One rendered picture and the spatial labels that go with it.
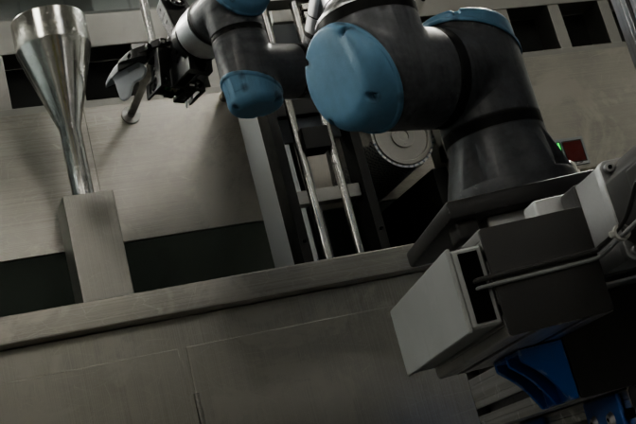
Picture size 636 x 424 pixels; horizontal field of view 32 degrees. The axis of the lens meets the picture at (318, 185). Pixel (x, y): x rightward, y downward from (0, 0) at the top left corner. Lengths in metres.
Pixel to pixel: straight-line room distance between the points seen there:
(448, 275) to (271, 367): 0.76
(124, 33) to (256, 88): 1.04
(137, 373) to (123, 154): 0.82
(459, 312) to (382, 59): 0.36
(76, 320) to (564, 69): 1.59
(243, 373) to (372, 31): 0.63
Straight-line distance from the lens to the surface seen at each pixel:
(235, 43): 1.44
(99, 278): 1.94
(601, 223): 0.96
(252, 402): 1.61
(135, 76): 1.67
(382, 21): 1.18
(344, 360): 1.66
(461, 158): 1.24
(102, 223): 1.97
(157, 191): 2.29
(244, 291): 1.61
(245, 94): 1.42
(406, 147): 2.12
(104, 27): 2.43
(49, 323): 1.55
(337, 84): 1.18
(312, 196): 1.87
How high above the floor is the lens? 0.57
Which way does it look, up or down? 15 degrees up
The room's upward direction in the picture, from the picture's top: 15 degrees counter-clockwise
